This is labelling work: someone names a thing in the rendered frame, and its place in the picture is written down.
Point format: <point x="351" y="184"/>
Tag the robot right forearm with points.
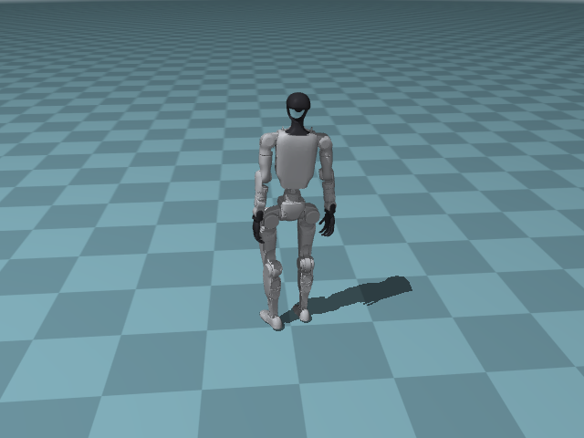
<point x="329" y="192"/>

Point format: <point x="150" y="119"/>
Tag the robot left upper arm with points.
<point x="266" y="143"/>

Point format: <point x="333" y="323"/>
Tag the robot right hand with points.
<point x="329" y="221"/>

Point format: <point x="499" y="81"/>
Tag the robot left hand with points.
<point x="256" y="226"/>

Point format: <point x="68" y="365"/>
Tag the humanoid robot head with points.
<point x="297" y="101"/>

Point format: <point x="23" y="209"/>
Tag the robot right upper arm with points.
<point x="325" y="154"/>

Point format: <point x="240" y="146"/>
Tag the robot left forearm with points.
<point x="260" y="194"/>

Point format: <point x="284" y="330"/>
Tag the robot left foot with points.
<point x="275" y="323"/>

